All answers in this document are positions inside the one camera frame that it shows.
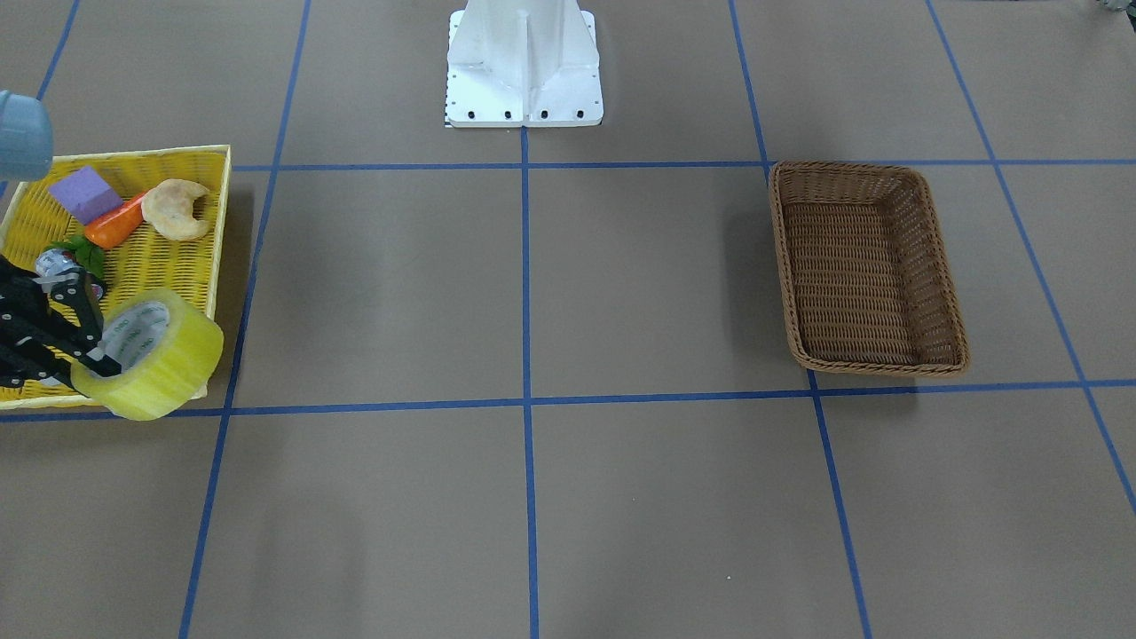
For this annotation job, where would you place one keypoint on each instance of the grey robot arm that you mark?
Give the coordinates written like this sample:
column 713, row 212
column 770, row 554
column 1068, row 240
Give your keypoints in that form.
column 27, row 141

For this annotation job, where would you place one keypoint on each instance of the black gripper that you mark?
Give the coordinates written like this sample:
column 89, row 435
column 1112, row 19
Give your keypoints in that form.
column 35, row 321

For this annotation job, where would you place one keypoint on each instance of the yellow tape roll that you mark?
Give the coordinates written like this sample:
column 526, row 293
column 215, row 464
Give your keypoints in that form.
column 167, row 350

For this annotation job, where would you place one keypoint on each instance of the toy croissant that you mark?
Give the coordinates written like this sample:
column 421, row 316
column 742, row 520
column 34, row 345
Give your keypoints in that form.
column 169, row 208

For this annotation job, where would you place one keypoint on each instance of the yellow wicker basket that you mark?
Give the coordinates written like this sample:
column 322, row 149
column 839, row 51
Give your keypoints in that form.
column 143, row 262

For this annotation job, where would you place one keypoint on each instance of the orange toy carrot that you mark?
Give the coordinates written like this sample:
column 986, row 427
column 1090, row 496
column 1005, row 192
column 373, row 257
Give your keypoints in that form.
column 89, row 247

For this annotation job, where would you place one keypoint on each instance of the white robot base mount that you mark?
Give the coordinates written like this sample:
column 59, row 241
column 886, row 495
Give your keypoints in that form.
column 523, row 64

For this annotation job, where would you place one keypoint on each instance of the brown wicker basket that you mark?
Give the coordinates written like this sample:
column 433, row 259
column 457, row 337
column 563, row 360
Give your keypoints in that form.
column 863, row 272

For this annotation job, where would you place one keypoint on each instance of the small glass jar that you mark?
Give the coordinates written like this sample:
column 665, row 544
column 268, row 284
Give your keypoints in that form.
column 57, row 261

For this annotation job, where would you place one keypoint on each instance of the purple foam block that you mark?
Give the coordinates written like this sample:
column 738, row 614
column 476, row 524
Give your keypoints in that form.
column 85, row 195

